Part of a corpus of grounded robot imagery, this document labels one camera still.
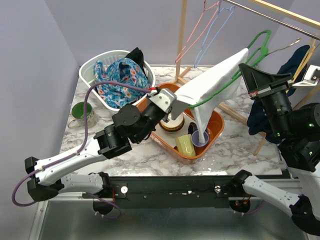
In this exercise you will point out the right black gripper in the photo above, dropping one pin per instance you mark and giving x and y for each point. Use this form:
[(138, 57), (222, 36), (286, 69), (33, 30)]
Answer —
[(257, 79)]

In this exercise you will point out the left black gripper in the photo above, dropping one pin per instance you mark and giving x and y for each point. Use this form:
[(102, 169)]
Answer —
[(165, 115)]

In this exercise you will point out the green hanger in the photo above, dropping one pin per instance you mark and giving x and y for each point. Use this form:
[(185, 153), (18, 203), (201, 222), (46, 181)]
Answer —
[(263, 52)]

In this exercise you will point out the navy blue garment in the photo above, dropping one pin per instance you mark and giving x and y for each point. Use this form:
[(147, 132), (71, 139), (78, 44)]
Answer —
[(257, 120)]

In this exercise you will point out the wooden hanger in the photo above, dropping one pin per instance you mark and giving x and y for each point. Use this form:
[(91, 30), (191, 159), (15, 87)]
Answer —
[(306, 58)]

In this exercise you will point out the white garment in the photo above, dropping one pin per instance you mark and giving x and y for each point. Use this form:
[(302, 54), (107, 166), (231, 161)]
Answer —
[(204, 86)]

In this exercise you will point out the blue floral garment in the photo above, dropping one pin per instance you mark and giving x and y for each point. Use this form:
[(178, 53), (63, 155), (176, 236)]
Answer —
[(120, 82)]

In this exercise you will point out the black skirt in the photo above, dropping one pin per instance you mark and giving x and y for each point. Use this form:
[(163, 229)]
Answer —
[(137, 56)]

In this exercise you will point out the blue wire hanger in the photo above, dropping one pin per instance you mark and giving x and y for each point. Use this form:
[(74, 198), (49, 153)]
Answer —
[(215, 27)]

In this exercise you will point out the pink wire hanger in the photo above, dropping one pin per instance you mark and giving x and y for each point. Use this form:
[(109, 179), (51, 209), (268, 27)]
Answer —
[(185, 44)]

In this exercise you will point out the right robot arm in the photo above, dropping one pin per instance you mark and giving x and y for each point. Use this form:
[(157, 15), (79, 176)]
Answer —
[(299, 131)]

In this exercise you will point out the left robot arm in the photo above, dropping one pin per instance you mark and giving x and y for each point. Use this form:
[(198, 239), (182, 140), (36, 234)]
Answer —
[(52, 176)]

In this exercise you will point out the white and gold bowl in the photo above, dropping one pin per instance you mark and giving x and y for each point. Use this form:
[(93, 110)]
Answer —
[(173, 125)]

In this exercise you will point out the dark blue cup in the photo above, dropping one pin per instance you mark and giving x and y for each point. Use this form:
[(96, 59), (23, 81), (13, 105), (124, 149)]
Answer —
[(192, 128)]

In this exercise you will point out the orange plastic tub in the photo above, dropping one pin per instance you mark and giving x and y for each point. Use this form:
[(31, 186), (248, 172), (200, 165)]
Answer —
[(215, 127)]

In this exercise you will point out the yellow cup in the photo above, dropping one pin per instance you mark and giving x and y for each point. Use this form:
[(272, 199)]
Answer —
[(185, 146)]

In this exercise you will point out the purple cup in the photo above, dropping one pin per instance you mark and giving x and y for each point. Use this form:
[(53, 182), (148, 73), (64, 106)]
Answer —
[(196, 141)]

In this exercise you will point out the white laundry basket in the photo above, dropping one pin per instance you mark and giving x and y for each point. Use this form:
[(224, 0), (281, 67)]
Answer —
[(119, 77)]

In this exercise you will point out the wooden clothes rack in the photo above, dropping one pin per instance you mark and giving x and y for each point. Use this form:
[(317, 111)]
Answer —
[(279, 10)]

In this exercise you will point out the green ceramic mug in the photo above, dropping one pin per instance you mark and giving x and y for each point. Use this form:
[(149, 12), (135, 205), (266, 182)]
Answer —
[(79, 112)]

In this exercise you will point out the black mounting base bar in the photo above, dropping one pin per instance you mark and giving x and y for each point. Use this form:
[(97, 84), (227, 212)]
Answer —
[(168, 192)]

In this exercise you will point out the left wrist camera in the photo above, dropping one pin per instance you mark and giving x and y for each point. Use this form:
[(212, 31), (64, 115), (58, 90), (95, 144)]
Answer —
[(162, 93)]

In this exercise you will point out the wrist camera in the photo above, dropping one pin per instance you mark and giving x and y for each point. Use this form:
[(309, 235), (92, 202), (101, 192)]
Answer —
[(310, 79), (162, 93)]

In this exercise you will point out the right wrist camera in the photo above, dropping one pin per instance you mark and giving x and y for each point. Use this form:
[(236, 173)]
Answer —
[(310, 79)]

